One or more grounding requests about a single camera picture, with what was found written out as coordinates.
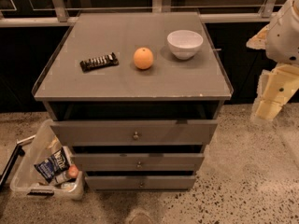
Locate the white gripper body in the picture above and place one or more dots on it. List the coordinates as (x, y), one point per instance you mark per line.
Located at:
(284, 36)

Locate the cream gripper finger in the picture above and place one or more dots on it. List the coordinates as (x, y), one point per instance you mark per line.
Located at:
(265, 110)
(258, 40)

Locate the grey bottom drawer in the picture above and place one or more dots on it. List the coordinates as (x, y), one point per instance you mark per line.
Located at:
(140, 182)

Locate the grey drawer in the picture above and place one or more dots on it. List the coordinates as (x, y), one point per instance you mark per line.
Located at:
(139, 162)
(134, 132)
(140, 182)

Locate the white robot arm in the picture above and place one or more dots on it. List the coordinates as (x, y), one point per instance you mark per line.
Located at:
(280, 40)

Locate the grey drawer cabinet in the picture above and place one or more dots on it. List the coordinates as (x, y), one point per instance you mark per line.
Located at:
(170, 89)

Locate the grey top drawer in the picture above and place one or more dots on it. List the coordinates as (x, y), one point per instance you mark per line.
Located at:
(134, 132)

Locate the grey middle drawer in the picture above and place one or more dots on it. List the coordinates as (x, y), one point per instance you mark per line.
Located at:
(139, 162)

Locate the white ceramic bowl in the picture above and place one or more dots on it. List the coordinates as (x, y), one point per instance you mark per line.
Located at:
(184, 44)

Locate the orange fruit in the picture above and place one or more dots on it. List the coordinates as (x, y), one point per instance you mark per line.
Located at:
(143, 58)

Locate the black snack bar wrapper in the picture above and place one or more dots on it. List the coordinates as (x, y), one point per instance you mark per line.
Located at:
(99, 62)

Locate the red apple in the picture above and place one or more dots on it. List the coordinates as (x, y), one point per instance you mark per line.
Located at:
(73, 171)

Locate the small plastic bottle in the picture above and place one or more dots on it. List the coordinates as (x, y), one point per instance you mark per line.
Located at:
(61, 178)

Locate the blue chip bag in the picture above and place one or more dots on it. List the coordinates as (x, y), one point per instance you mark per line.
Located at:
(53, 165)

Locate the clear plastic bin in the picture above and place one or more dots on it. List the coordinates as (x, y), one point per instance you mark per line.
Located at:
(27, 181)

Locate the metal railing frame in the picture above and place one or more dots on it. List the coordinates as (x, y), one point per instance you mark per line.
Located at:
(19, 13)

